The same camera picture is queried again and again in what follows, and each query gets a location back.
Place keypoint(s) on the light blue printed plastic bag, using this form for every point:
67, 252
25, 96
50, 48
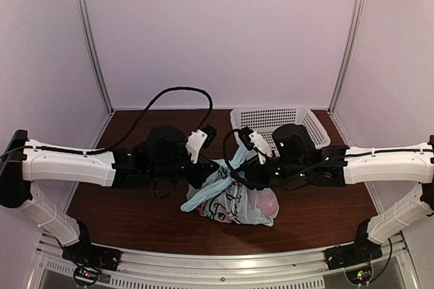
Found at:
222, 199

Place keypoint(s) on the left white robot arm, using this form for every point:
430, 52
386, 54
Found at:
26, 161

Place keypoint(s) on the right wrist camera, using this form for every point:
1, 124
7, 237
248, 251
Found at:
253, 141

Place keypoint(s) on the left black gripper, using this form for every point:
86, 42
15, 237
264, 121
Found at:
204, 169

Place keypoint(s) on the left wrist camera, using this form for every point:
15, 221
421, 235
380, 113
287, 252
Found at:
198, 140

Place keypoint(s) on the white perforated plastic basket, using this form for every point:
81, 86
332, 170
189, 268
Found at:
265, 120

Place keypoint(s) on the left aluminium corner post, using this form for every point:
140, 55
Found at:
93, 55

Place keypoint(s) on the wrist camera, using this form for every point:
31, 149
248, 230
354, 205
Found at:
198, 140
253, 141

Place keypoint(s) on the right aluminium corner post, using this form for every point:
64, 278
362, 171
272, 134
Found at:
355, 21

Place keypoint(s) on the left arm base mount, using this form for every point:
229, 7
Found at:
90, 262

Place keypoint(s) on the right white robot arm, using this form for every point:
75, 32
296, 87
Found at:
341, 166

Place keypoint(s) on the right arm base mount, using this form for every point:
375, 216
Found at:
355, 260

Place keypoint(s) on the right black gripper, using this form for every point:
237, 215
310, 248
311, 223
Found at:
253, 174

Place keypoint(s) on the aluminium front rail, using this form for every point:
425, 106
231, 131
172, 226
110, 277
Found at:
142, 269

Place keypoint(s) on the aluminium corner post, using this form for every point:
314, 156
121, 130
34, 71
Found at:
93, 55
355, 21

